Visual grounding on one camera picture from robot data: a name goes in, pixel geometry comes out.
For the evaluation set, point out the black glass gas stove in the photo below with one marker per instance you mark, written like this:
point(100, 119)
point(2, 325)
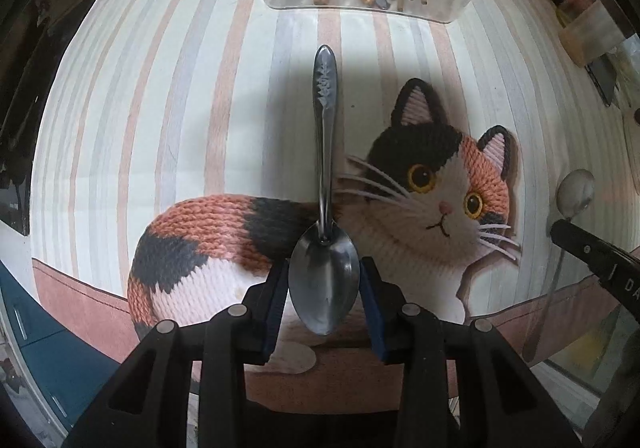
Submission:
point(15, 153)

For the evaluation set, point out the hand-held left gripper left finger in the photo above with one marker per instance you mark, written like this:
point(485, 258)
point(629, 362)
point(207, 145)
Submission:
point(277, 310)

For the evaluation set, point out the striped cat print mat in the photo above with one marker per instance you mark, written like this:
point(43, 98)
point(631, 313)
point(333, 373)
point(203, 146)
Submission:
point(150, 103)

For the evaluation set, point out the black smartphone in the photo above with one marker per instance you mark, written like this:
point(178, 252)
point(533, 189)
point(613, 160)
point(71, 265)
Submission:
point(602, 78)

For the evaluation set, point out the blue cabinet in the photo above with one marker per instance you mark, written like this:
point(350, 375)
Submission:
point(45, 343)

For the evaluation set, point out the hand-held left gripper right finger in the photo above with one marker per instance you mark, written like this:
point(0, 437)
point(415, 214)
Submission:
point(374, 310)

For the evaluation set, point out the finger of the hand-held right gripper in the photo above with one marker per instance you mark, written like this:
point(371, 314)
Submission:
point(595, 255)
point(620, 378)

